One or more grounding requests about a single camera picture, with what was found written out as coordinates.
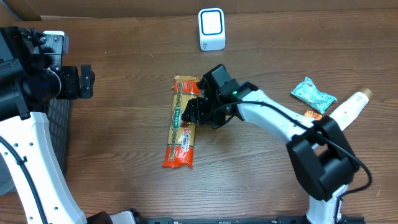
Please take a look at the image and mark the spaghetti pasta packet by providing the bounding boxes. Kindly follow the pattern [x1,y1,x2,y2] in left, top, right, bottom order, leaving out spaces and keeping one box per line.
[162,75,200,168]

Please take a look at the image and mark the small orange snack packet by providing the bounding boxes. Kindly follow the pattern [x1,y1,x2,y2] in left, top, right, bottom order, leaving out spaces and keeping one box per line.
[304,110,323,121]

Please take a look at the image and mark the teal snack packet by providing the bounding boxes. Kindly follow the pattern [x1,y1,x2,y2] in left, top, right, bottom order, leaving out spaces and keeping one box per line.
[291,77,337,114]

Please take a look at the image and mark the white tube gold cap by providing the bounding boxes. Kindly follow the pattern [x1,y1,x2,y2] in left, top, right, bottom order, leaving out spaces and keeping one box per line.
[329,88,373,131]

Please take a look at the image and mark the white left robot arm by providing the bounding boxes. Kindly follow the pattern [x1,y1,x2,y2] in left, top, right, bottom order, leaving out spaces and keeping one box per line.
[1,27,138,224]

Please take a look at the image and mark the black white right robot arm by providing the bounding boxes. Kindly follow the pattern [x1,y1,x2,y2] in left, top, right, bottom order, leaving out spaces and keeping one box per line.
[181,64,372,223]

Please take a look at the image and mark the white barcode scanner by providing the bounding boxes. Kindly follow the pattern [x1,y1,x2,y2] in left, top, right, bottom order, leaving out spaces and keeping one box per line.
[198,7,226,52]

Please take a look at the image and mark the dark grey plastic basket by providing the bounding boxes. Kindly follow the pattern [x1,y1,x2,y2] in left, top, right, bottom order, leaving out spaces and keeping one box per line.
[1,99,72,196]

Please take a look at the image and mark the black mounting rail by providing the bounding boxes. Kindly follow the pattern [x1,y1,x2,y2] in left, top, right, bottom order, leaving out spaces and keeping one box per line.
[136,216,366,224]

